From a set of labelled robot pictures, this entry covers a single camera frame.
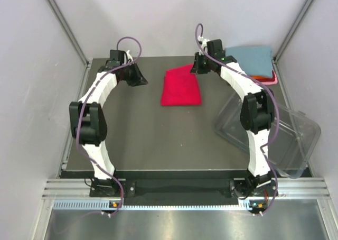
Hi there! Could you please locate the right aluminium frame post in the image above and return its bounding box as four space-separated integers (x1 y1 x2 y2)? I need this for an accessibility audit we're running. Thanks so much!
273 0 315 64

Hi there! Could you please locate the aluminium frame post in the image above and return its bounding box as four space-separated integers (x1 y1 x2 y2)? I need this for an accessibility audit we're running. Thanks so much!
273 0 315 64
46 0 89 66

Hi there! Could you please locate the folded pink t shirt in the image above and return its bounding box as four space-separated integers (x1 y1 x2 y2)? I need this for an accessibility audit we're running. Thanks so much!
262 70 278 86

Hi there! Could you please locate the folded dark red t shirt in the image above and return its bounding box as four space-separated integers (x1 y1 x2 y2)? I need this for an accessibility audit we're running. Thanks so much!
260 78 275 83

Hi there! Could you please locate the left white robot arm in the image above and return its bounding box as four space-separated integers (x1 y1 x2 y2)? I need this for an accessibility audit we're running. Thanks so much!
69 50 147 197

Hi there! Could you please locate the left aluminium frame post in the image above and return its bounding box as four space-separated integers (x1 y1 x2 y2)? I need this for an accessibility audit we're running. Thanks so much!
46 0 89 66

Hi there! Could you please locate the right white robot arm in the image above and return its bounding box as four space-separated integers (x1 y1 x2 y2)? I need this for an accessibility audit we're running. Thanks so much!
191 36 275 198

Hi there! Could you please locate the clear plastic bin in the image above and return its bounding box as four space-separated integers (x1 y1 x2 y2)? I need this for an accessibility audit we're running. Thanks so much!
213 91 322 180

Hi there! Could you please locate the slotted grey cable duct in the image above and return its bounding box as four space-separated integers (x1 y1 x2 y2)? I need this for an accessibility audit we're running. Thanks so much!
52 199 263 211

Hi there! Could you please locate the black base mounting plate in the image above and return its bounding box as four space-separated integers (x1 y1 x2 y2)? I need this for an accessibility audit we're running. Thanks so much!
88 171 275 204

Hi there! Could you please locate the folded blue t shirt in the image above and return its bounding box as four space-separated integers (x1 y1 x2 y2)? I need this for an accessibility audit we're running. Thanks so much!
226 45 273 78

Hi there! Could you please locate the folded orange t shirt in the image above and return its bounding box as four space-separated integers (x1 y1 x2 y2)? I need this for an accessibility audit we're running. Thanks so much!
251 76 269 80

